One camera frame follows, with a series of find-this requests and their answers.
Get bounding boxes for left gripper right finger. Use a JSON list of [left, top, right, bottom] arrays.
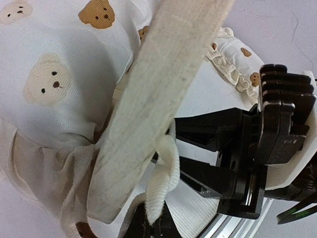
[[153, 203, 182, 238]]

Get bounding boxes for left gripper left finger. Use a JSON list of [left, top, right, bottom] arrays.
[[125, 203, 151, 238]]

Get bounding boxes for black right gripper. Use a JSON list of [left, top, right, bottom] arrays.
[[175, 104, 267, 220]]

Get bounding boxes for bear print cream cushion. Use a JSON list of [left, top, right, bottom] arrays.
[[0, 0, 233, 238]]

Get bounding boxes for small bear print pillow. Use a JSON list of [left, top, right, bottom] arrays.
[[206, 27, 264, 104]]

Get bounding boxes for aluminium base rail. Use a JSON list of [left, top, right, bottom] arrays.
[[197, 198, 273, 238]]

